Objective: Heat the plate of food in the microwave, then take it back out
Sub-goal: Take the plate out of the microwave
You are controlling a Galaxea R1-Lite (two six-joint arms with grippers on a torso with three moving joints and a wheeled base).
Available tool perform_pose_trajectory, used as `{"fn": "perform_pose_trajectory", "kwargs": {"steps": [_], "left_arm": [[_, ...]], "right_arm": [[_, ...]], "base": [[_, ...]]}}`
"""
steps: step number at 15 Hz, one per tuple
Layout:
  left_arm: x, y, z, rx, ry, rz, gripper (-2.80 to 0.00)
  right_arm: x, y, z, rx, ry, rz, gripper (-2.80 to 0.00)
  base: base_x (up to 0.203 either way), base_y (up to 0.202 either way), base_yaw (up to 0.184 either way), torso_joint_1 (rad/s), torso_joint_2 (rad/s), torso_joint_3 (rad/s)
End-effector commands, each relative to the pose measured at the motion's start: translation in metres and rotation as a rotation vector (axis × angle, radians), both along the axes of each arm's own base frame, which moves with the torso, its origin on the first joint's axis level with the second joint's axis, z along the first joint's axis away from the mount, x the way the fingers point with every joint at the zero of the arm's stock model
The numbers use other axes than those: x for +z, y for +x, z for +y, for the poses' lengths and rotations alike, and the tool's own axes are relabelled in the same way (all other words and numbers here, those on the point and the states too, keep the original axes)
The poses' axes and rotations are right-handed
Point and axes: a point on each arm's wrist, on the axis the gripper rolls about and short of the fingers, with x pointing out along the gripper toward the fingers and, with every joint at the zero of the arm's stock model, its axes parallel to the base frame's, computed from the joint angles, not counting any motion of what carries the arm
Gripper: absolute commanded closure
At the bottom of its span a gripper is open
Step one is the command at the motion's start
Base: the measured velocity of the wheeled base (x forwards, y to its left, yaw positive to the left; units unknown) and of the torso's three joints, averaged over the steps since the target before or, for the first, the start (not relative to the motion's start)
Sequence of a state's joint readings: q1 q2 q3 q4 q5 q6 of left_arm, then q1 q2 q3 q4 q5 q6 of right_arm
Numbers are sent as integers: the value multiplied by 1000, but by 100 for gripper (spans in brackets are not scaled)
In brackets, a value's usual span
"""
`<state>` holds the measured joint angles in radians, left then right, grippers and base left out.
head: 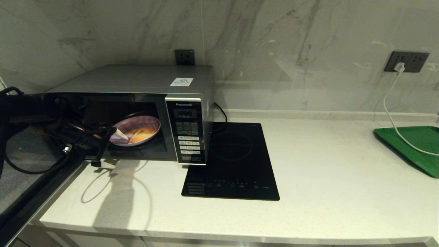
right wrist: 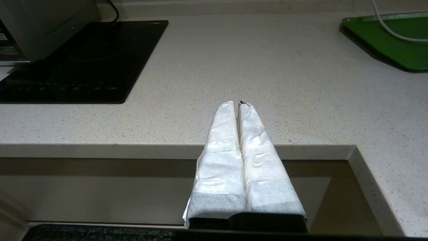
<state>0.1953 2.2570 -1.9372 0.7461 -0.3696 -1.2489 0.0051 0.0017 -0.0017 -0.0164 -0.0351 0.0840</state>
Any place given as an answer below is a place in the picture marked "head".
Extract green plastic tray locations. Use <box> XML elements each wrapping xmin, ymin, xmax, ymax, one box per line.
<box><xmin>374</xmin><ymin>126</ymin><xmax>439</xmax><ymax>178</ymax></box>

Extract black power cord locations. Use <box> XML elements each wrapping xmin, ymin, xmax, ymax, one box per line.
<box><xmin>214</xmin><ymin>102</ymin><xmax>228</xmax><ymax>133</ymax></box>

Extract glass microwave door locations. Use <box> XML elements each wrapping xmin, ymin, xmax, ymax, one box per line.
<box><xmin>0</xmin><ymin>123</ymin><xmax>88</xmax><ymax>247</ymax></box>

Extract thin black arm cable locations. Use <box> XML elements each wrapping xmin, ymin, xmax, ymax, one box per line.
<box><xmin>3</xmin><ymin>144</ymin><xmax>73</xmax><ymax>175</ymax></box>

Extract silver Panasonic microwave body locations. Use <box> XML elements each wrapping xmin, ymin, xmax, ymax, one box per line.
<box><xmin>46</xmin><ymin>64</ymin><xmax>215</xmax><ymax>166</ymax></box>

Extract purple plastic plate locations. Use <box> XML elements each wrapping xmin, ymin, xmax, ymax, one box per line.
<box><xmin>110</xmin><ymin>116</ymin><xmax>162</xmax><ymax>147</ymax></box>

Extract black wide wall socket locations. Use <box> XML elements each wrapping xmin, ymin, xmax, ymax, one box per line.
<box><xmin>384</xmin><ymin>51</ymin><xmax>429</xmax><ymax>73</ymax></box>

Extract black induction cooktop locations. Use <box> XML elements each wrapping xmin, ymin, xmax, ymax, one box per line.
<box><xmin>181</xmin><ymin>122</ymin><xmax>280</xmax><ymax>201</ymax></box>

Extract white power cable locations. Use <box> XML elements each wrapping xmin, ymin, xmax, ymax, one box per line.
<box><xmin>383</xmin><ymin>72</ymin><xmax>439</xmax><ymax>157</ymax></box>

